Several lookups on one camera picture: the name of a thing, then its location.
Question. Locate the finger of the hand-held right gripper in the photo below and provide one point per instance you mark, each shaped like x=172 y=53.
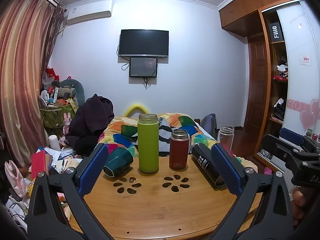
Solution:
x=273 y=147
x=291 y=135

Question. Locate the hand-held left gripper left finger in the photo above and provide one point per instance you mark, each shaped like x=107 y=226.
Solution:
x=93 y=171

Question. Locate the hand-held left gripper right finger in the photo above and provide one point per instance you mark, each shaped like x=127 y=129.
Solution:
x=227 y=170

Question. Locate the dark green cup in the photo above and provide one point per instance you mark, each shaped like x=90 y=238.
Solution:
x=118 y=161

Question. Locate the person's right hand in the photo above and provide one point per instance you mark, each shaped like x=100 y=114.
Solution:
x=299 y=202

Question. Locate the black bottle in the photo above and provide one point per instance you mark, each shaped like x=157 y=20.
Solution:
x=206 y=163

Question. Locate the clear glass bottle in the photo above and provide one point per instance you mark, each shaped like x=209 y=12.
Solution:
x=225 y=136

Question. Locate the colourful patchwork blanket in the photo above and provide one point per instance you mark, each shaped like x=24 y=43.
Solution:
x=122 y=135

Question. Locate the white plastic bottle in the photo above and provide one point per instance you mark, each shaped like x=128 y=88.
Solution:
x=54 y=143

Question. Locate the blue-grey chair back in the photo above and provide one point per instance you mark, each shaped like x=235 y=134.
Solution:
x=208 y=125

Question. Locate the dark clothes pile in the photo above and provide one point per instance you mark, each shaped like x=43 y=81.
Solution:
x=90 y=120

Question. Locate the red thermos bottle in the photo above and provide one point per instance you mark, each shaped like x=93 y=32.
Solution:
x=178 y=151

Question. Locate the pink rabbit toy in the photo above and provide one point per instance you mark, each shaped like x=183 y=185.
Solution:
x=66 y=123

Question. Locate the red book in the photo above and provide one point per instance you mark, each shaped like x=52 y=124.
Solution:
x=38 y=165

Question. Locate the wooden door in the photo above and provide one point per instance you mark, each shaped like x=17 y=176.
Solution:
x=257 y=85

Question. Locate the tall lime green bottle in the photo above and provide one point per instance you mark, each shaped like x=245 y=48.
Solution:
x=148 y=145

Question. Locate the green fabric basket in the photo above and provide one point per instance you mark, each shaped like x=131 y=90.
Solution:
x=56 y=116

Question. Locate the pink patterned bag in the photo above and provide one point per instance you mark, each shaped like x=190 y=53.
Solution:
x=16 y=177

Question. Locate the grey plush pillow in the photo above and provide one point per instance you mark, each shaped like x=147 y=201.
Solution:
x=72 y=86

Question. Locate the black box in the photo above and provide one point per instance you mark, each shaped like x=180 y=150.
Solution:
x=275 y=32

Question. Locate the red gift bag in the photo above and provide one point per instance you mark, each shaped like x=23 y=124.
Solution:
x=52 y=73

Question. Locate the small black monitor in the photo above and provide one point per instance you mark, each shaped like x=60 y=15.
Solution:
x=143 y=67

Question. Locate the striped red curtain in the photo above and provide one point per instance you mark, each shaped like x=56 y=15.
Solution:
x=22 y=75

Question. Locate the wooden wardrobe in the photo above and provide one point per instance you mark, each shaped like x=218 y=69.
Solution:
x=265 y=12

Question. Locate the white air conditioner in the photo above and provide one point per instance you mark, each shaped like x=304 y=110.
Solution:
x=87 y=11

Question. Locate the wall-mounted black television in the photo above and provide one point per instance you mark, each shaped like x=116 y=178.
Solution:
x=143 y=43

